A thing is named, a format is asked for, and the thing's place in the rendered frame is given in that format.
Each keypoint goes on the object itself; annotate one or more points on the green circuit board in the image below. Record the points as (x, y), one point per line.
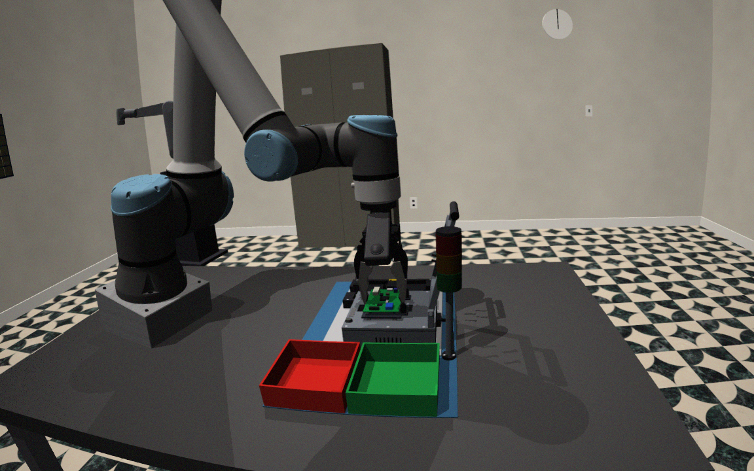
(383, 300)

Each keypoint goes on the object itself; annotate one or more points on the red bin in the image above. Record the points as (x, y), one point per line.
(309, 375)

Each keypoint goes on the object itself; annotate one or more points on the green open-top bin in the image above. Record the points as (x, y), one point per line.
(387, 374)

